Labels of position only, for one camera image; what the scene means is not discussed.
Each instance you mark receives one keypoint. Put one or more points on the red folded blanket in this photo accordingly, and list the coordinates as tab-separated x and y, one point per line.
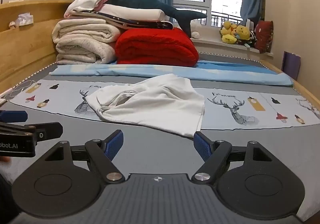
155	48

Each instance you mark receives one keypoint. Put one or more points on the white and pink cloth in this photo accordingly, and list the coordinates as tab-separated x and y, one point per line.
85	1

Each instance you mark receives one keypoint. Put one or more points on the white tissue pack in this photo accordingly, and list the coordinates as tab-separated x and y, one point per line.
24	20

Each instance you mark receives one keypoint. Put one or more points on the yellow duck plush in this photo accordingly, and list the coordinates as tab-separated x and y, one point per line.
228	32

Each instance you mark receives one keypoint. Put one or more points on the white shirt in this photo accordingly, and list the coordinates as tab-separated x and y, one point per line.
155	103

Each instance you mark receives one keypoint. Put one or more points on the dark blue shark plush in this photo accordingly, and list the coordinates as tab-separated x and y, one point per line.
150	3

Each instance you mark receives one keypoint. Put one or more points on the striped plush toy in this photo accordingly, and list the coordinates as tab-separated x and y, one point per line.
251	38

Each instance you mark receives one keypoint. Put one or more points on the white plush toy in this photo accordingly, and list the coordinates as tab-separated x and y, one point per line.
195	31

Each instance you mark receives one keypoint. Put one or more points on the cream fuzzy folded blanket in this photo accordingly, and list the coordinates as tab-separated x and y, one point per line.
82	52

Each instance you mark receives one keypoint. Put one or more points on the white power strip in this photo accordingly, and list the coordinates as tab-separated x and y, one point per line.
3	100

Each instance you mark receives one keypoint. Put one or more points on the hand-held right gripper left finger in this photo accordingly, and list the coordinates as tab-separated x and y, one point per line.
113	145

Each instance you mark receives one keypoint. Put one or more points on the wooden bed frame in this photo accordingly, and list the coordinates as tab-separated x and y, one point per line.
25	48

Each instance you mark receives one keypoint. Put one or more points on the stack of folded white clothes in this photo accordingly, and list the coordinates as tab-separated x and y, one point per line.
130	12

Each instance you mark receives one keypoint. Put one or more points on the cream folded quilt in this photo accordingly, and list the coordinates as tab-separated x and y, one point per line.
82	30

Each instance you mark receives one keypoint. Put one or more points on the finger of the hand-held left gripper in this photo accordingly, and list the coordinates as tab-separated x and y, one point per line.
47	130
13	116

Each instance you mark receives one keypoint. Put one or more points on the white window sill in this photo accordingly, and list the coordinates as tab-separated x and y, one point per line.
220	47

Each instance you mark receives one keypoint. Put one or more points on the white plastic holder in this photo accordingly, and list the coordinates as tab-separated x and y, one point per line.
250	25

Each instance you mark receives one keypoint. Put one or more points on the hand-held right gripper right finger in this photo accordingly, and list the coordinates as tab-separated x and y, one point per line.
203	146

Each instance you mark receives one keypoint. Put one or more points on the yellow bear plush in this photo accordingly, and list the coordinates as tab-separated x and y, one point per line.
242	31

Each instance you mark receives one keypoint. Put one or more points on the small figurine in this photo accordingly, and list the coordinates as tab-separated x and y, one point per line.
12	25

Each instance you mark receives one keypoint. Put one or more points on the deer printed bed sheet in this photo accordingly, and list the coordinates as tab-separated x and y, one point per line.
62	98

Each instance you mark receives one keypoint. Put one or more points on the light blue sheet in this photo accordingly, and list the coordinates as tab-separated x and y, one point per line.
200	71

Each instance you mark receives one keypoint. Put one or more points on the person's left hand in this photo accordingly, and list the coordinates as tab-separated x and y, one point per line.
4	160

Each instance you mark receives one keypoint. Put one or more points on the purple board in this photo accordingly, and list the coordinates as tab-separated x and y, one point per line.
291	66

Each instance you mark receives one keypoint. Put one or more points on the red cushion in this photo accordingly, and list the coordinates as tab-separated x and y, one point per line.
264	36

